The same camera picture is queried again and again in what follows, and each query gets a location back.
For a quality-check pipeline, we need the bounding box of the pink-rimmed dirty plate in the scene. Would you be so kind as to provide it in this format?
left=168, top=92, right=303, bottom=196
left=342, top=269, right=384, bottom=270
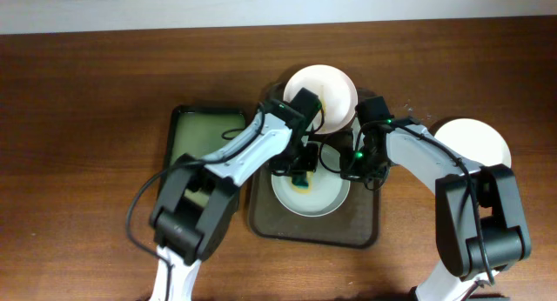
left=283, top=64, right=358, bottom=134

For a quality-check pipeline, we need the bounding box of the green yellow sponge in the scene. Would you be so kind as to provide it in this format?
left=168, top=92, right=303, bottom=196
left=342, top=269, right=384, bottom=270
left=291, top=171, right=312, bottom=191

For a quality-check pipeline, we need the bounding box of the green soapy water tray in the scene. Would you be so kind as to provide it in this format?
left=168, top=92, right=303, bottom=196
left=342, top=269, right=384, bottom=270
left=163, top=105, right=246, bottom=168

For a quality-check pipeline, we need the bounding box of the dark brown serving tray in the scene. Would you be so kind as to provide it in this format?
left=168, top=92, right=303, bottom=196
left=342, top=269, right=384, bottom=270
left=248, top=166, right=380, bottom=249

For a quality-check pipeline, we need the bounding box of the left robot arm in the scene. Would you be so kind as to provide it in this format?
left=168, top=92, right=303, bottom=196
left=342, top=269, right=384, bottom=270
left=149, top=89, right=322, bottom=300

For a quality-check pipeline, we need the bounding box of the white plate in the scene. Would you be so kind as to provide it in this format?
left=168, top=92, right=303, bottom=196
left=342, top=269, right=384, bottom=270
left=434, top=118, right=512, bottom=167

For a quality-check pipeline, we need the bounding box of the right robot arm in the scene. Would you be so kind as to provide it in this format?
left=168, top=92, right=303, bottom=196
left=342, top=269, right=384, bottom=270
left=340, top=97, right=532, bottom=300

